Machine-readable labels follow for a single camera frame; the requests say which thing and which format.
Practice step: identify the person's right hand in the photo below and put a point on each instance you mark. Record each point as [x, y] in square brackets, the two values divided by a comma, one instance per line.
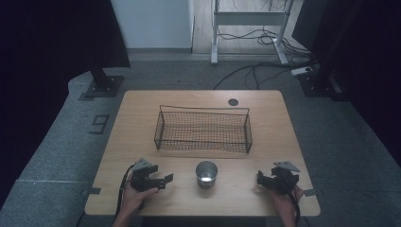
[285, 201]

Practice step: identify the metal cup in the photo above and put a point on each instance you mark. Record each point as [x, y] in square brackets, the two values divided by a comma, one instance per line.
[206, 178]

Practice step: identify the black curtain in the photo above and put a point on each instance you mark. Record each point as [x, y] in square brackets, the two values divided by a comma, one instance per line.
[53, 41]
[359, 69]

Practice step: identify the white metal desk frame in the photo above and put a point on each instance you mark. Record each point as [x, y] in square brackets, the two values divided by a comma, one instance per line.
[246, 25]

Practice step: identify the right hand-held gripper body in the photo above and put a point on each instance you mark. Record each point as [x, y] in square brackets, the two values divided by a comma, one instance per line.
[283, 178]

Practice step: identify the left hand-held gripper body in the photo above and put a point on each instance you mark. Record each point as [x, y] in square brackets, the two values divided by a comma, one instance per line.
[142, 176]

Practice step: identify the black stand with base plate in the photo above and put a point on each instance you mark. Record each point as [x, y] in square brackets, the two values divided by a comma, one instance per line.
[320, 83]
[102, 82]

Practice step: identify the person's left hand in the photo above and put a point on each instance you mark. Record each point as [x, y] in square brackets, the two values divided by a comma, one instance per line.
[134, 199]

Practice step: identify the white power strip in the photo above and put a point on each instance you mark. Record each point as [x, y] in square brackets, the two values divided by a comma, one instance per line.
[301, 70]

